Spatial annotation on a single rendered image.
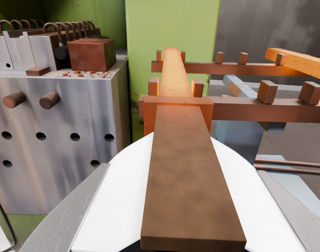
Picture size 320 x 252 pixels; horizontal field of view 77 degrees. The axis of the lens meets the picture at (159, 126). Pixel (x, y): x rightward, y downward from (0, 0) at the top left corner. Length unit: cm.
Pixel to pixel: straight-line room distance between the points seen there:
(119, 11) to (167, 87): 82
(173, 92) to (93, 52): 37
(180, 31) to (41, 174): 56
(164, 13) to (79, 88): 31
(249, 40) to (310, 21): 84
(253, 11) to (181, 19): 318
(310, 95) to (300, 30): 374
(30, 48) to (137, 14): 28
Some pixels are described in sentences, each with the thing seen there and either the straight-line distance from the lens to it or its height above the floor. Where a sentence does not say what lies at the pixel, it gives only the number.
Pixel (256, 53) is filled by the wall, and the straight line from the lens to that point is 385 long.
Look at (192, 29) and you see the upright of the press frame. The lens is 64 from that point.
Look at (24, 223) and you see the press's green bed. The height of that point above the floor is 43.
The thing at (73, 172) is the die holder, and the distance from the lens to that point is 62.
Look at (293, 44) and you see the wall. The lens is 398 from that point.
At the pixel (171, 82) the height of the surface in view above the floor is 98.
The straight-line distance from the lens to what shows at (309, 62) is 42.
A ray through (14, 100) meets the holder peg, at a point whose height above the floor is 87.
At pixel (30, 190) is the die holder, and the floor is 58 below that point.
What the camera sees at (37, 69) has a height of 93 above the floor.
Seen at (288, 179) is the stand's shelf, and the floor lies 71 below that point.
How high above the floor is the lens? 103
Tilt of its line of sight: 28 degrees down
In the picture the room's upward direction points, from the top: 1 degrees clockwise
